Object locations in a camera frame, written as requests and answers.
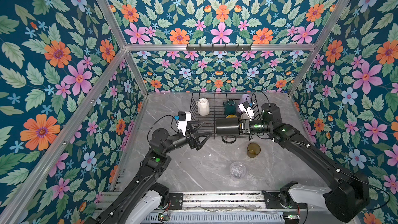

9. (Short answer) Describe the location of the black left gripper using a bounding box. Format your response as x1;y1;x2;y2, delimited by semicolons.
163;120;213;156

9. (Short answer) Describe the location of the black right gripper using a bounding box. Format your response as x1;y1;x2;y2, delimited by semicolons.
228;119;272;136

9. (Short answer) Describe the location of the black mug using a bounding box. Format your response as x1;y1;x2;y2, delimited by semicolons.
215;118;239;144

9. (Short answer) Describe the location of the green mug cream inside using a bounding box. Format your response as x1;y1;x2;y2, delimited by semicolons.
223;99;236;116

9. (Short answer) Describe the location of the cream white mug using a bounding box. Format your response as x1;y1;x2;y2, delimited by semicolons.
197;98;210;116

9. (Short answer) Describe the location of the white mug red inside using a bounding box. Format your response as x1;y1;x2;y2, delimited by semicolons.
240;113;250;120

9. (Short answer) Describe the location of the lilac cup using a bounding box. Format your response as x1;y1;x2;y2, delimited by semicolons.
239;94;251;105

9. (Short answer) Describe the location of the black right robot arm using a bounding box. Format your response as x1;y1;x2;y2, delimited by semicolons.
237;102;370;223

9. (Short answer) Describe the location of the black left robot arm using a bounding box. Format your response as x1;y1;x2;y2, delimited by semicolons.
85;121;212;224

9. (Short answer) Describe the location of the olive glass cup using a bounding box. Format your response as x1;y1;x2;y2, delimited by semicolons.
247;143;261;158

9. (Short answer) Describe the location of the clear glass cup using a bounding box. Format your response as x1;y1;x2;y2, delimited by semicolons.
230;162;246;179

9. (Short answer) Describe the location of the black wire dish rack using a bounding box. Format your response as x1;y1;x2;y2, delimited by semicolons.
190;92;264;140

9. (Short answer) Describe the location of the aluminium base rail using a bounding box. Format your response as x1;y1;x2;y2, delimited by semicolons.
128;191;308;224

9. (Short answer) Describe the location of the black hook rail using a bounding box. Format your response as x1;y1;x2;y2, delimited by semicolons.
186;44;252;52

